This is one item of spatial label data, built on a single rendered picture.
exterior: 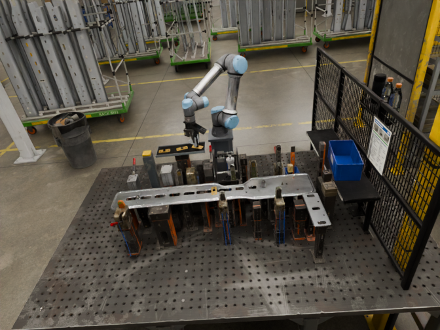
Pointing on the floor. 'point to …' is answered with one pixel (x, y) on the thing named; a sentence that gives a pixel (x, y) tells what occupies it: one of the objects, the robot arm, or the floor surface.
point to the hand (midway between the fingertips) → (197, 145)
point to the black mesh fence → (425, 226)
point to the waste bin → (73, 138)
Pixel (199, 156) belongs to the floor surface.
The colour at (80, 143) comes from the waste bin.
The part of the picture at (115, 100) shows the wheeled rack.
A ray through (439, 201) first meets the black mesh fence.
